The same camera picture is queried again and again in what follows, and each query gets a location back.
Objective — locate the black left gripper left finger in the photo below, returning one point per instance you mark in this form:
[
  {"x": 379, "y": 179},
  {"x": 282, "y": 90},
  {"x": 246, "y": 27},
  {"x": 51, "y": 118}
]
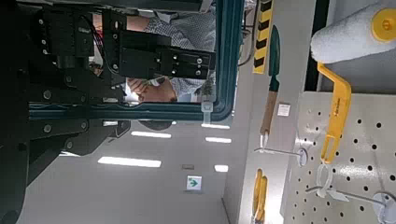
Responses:
[{"x": 62, "y": 133}]

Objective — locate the grey display stand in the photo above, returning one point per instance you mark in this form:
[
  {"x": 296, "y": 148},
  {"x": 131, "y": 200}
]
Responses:
[{"x": 289, "y": 46}]

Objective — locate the small white label sticker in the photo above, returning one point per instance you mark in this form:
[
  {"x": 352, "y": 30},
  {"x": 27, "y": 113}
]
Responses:
[{"x": 283, "y": 109}]

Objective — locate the long ceiling light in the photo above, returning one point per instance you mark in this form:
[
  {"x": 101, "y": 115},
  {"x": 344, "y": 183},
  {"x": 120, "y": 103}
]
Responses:
[{"x": 129, "y": 161}]

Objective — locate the yellow black hazard stripe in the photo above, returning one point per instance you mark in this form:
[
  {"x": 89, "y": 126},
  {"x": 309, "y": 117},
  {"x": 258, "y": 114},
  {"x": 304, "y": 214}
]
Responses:
[{"x": 263, "y": 37}]

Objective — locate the green arrow exit sign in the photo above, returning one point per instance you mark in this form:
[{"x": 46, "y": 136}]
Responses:
[{"x": 194, "y": 183}]

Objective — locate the white pegboard hook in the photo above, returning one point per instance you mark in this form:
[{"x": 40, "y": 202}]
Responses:
[
  {"x": 381, "y": 200},
  {"x": 301, "y": 156}
]

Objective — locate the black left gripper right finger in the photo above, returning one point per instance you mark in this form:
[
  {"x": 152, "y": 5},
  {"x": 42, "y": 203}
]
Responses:
[{"x": 140, "y": 56}]

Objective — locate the white zip tie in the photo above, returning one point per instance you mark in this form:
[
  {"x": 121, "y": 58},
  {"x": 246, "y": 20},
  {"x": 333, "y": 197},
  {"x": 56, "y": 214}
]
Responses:
[{"x": 206, "y": 109}]

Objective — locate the person in checkered shirt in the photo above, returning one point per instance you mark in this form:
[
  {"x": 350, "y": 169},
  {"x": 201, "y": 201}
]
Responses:
[{"x": 190, "y": 31}]

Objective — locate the cream perforated pegboard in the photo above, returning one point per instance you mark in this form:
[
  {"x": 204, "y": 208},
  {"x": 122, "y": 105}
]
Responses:
[{"x": 367, "y": 140}]

